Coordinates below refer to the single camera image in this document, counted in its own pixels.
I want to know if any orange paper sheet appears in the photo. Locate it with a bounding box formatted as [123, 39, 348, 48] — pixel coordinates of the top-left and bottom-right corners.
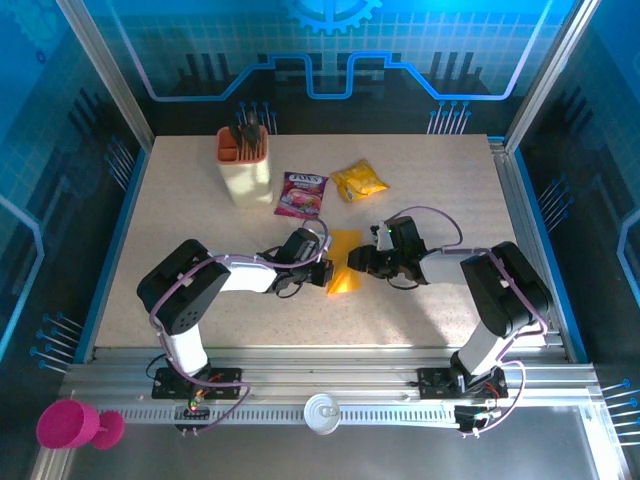
[325, 228, 364, 297]

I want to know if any yellow snack bag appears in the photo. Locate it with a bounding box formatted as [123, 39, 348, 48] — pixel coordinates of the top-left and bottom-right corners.
[330, 158, 390, 203]

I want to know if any purple candy bag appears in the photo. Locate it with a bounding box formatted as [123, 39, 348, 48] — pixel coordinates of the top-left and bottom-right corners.
[273, 172, 330, 222]

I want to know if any cream knife block orange top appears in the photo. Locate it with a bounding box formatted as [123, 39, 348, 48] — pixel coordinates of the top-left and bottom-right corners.
[215, 125, 274, 209]

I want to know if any black electronics board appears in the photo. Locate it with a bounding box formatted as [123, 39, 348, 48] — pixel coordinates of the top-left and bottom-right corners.
[172, 403, 214, 432]
[453, 405, 501, 437]

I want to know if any pink plastic goblet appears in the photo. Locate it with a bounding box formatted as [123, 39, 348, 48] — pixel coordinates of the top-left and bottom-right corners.
[36, 398, 126, 451]

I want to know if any aluminium mounting rail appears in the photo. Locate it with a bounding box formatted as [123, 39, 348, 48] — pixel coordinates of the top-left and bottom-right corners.
[59, 347, 601, 401]

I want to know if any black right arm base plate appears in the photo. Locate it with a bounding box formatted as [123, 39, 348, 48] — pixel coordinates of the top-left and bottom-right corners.
[417, 367, 509, 400]

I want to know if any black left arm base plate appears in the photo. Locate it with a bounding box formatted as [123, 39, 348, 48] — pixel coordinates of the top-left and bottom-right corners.
[151, 367, 244, 401]

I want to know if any aluminium side rail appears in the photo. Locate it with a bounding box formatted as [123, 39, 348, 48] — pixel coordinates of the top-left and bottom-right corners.
[489, 139, 576, 361]

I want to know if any slotted grey cable duct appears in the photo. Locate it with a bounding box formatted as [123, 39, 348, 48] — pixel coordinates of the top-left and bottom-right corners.
[117, 403, 461, 426]

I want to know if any aluminium frame post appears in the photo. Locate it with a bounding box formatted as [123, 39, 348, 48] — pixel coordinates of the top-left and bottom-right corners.
[54, 0, 154, 151]
[504, 0, 601, 151]

